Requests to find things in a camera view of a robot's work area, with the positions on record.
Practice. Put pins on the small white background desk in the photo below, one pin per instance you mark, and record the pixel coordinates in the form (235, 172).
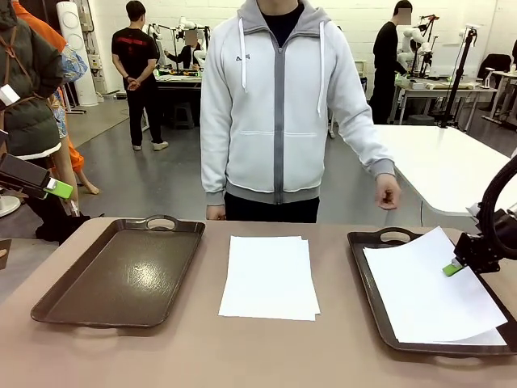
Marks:
(505, 74)

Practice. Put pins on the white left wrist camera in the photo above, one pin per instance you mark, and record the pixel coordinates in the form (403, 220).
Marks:
(9, 96)

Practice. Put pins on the standing person in black clothes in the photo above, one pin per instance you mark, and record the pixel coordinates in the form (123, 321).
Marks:
(385, 52)

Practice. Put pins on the brown board piece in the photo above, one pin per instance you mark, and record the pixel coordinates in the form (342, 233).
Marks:
(5, 254)

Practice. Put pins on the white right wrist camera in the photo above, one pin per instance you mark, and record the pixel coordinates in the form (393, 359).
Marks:
(474, 211)

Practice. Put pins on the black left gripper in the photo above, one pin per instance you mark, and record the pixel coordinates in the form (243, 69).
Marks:
(3, 137)

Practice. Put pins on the white A4 paper stack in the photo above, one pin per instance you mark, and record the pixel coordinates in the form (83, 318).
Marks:
(299, 317)

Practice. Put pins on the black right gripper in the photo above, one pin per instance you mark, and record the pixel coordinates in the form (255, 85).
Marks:
(509, 230)

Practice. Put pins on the man in black T-shirt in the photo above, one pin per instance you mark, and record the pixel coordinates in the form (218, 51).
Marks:
(133, 48)

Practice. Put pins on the long white background desk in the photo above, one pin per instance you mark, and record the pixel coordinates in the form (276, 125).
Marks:
(444, 89)

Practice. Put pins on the person's right forearm white sleeve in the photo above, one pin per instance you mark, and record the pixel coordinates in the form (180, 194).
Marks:
(214, 169)

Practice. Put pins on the beige mannequin legs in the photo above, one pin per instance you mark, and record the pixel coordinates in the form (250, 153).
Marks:
(66, 174)

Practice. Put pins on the black tripod stand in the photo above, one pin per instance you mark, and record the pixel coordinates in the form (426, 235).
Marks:
(456, 81)

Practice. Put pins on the person in white grey hoodie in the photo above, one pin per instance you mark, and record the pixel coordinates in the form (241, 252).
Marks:
(274, 121)

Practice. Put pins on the dark background work table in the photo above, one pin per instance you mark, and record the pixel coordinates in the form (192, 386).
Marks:
(182, 83)

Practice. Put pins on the black bag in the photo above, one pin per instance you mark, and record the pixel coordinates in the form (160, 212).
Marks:
(60, 230)

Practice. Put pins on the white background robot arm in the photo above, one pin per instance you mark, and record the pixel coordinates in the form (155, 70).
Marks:
(416, 38)

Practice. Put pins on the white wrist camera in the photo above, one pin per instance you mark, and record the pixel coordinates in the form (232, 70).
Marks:
(9, 96)
(474, 211)

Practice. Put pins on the brown plastic serving tray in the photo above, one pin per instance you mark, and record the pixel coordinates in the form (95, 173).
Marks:
(367, 283)
(121, 275)

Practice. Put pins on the grey plastic stool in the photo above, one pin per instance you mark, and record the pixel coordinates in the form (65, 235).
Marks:
(183, 115)

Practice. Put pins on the large white table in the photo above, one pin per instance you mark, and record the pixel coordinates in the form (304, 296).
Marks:
(444, 169)

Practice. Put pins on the white round stand base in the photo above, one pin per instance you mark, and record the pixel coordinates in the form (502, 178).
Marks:
(8, 206)

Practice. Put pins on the black office chair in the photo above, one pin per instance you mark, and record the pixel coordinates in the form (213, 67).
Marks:
(494, 64)

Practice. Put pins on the white tower air conditioner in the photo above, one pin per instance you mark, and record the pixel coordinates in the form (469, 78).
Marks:
(76, 60)

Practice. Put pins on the grey round floor base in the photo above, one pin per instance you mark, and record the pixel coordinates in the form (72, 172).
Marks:
(421, 119)

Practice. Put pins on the seated person in dark clothes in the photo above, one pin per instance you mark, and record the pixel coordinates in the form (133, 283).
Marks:
(186, 54)

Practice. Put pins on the black orange lamp stand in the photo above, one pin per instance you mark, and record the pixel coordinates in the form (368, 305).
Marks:
(430, 28)

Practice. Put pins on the clear plastic bottle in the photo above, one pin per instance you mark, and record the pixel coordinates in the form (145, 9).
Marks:
(73, 208)

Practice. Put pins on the person's left forearm white sleeve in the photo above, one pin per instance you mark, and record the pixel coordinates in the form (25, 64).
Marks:
(373, 153)

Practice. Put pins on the blue patterned garment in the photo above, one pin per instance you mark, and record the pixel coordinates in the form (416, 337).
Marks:
(70, 64)

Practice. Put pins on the dark green puffer jacket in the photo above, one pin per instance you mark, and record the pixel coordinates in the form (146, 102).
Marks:
(28, 81)

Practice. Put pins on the person's left hand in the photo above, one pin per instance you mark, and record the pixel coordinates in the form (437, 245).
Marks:
(387, 192)

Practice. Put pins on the person's right hand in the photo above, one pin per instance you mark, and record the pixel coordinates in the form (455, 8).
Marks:
(216, 212)

